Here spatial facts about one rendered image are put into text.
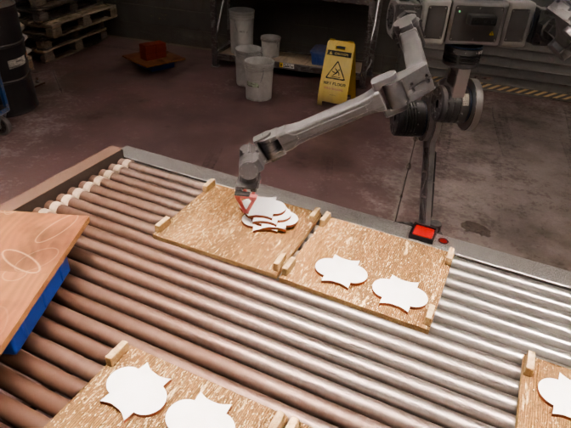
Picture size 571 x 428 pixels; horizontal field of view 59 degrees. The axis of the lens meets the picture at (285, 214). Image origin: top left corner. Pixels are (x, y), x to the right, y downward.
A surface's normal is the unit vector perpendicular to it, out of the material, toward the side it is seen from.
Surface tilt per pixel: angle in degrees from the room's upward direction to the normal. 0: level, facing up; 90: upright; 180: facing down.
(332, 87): 78
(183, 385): 0
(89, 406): 0
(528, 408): 0
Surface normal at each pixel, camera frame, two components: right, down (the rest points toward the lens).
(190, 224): 0.04, -0.84
